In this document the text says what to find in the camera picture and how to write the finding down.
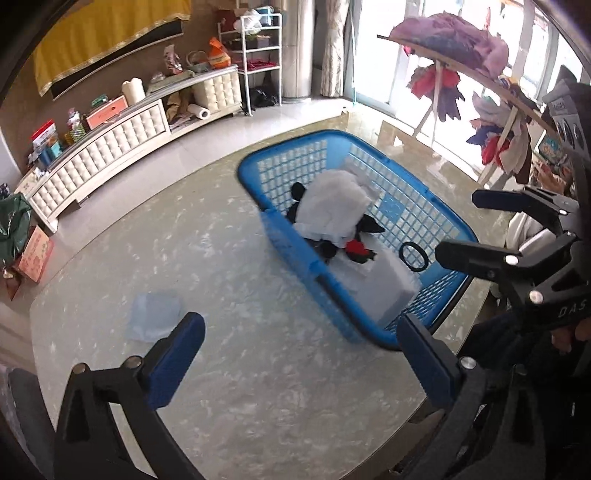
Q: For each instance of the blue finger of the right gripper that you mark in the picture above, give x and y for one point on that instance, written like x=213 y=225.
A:
x=475 y=259
x=499 y=200

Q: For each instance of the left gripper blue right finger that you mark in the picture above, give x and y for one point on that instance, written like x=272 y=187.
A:
x=434 y=364

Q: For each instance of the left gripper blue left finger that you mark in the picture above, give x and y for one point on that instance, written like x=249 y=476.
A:
x=167 y=362

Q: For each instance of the white waffle towel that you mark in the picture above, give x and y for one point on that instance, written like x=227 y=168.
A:
x=378 y=279

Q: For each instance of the white fluffy towel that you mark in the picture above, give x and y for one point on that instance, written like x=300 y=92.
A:
x=333 y=205

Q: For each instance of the person's right hand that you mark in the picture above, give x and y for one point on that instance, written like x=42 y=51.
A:
x=563 y=338

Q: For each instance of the wooden clothes drying rack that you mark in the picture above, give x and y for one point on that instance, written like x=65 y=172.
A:
x=501 y=130

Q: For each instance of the light blue cloth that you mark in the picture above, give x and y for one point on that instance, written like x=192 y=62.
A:
x=153 y=316

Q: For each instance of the blue plastic laundry basket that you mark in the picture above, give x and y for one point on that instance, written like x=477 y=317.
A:
x=416 y=222

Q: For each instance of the pink printed cardboard box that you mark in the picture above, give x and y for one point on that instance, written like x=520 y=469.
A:
x=35 y=256

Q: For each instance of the pink clothes pile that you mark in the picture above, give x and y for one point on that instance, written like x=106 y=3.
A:
x=458 y=39

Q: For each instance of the white tufted television cabinet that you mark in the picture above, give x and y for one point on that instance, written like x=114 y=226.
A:
x=118 y=143

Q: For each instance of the green plastic bag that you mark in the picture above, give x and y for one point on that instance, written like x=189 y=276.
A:
x=16 y=214

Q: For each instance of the patterned beige curtain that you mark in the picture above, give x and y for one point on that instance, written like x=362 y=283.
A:
x=332 y=79

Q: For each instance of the paper towel roll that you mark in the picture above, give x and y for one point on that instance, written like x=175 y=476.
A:
x=198 y=111

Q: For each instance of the red white gift box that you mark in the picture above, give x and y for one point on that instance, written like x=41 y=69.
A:
x=45 y=135

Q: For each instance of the pink drawer box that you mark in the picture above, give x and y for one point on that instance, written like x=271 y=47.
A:
x=106 y=111

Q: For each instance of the white plastic jug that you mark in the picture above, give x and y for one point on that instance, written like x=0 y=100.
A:
x=133 y=91

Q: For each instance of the silver standing air conditioner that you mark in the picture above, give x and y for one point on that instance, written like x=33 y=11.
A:
x=298 y=20

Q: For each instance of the white metal shelf rack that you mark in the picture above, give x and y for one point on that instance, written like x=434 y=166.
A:
x=254 y=40

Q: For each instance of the orange bag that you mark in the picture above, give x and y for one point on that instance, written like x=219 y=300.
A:
x=217 y=56

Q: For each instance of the yellow television cover cloth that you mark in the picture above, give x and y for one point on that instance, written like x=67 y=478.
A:
x=97 y=30

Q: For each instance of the black wall television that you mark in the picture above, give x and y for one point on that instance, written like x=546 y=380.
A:
x=166 y=31

